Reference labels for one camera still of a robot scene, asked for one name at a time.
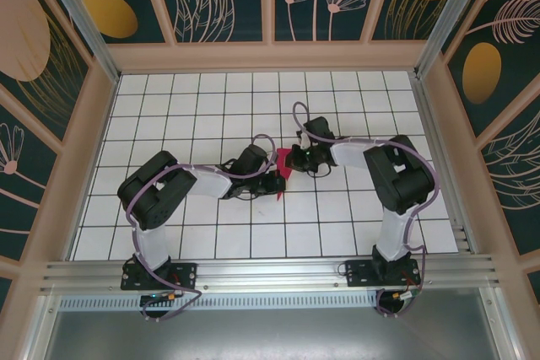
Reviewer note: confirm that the pink paper sheet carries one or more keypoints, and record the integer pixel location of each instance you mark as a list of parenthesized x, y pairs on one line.
[(289, 172)]

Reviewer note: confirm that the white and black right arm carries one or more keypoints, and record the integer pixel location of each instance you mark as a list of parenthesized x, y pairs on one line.
[(401, 178)]

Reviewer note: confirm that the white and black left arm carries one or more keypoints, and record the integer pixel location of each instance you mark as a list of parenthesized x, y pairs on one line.
[(156, 195)]

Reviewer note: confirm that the grey metal plate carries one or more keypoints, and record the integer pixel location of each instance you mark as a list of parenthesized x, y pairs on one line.
[(270, 334)]

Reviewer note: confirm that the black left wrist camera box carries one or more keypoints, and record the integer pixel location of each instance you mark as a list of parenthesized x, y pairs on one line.
[(253, 159)]

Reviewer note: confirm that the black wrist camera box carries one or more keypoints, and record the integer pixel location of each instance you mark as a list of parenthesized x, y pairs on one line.
[(318, 128), (253, 159)]

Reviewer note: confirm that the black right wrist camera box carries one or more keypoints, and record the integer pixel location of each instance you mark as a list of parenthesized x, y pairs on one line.
[(318, 128)]

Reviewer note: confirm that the long aluminium mounting rail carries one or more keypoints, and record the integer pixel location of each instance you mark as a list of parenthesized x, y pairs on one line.
[(270, 269)]

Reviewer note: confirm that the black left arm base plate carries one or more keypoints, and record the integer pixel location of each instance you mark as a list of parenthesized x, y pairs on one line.
[(185, 275)]

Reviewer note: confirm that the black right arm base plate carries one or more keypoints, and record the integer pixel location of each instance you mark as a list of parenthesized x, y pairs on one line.
[(358, 273)]

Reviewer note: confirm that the aluminium table side rail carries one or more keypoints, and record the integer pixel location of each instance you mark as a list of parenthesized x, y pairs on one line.
[(439, 166)]

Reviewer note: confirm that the wall panel with pink fronds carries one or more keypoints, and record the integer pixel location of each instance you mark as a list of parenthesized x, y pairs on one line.
[(514, 174)]

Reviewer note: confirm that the aluminium frame post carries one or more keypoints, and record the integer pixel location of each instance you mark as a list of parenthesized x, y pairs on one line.
[(76, 10), (451, 6)]

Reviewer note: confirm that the wall panel with feather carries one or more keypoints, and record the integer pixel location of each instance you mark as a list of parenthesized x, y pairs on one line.
[(506, 39)]

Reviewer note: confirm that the wall panel with orange oval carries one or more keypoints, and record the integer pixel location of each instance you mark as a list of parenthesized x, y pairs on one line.
[(114, 14)]

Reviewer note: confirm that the wall panel with single flower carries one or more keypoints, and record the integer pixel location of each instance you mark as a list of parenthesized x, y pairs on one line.
[(21, 166)]

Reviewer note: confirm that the wall panel with pale oval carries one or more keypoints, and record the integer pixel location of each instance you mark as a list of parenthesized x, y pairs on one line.
[(34, 39)]

